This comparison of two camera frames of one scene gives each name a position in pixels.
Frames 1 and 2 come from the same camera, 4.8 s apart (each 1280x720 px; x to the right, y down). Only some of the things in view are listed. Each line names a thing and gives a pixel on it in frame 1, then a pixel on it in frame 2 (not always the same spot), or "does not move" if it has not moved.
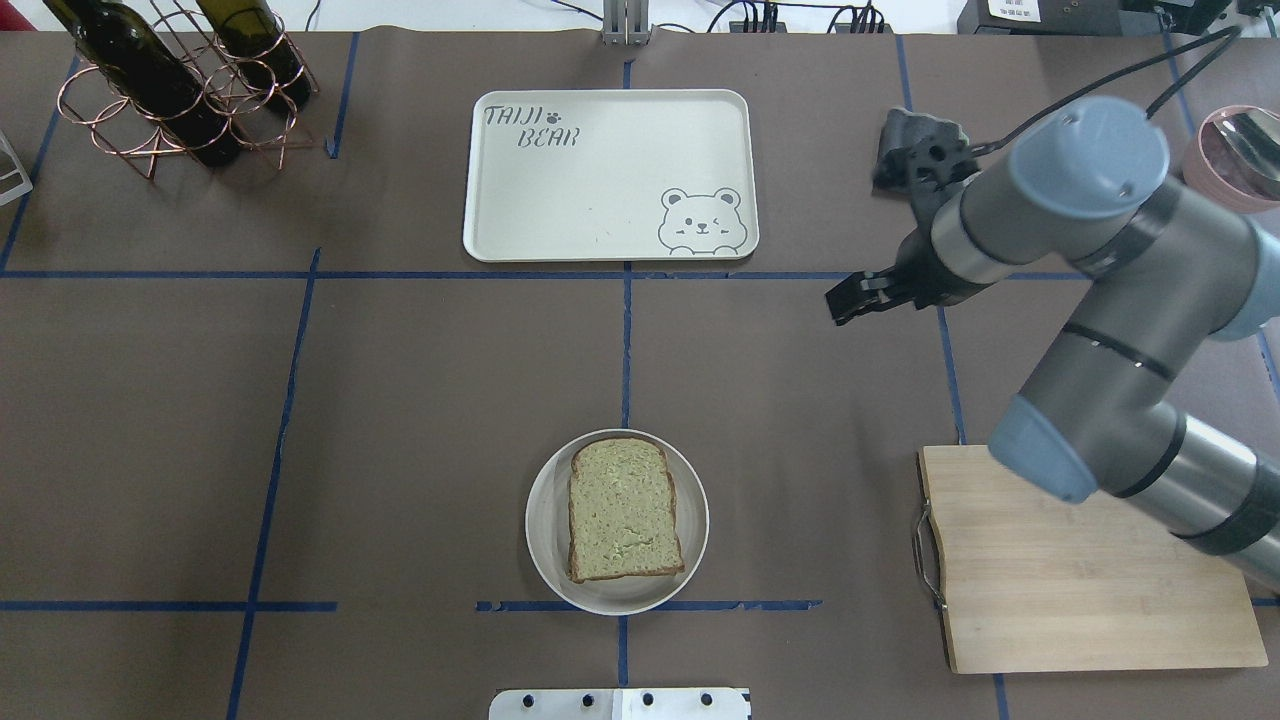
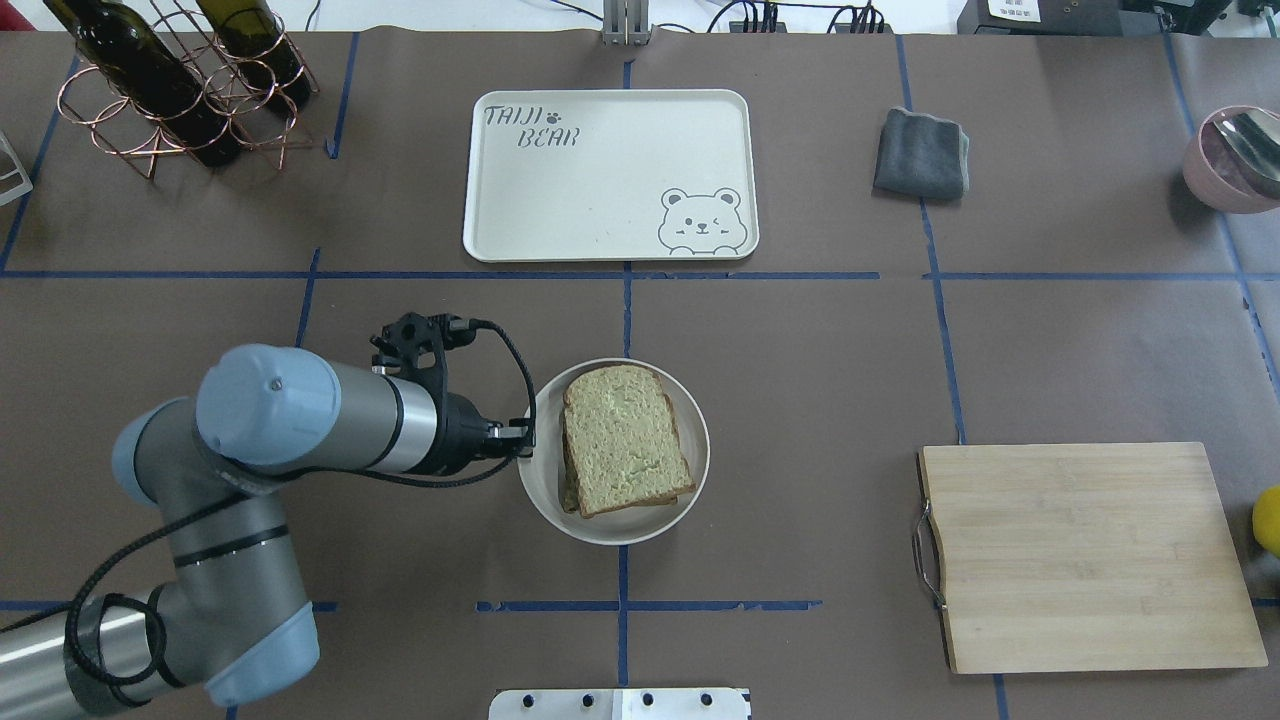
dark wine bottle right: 253,33 does not move
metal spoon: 1257,136 does not move
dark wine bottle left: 141,68 does not move
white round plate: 547,530 -> 622,452
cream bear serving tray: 595,175 does not move
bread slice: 622,517 -> 624,439
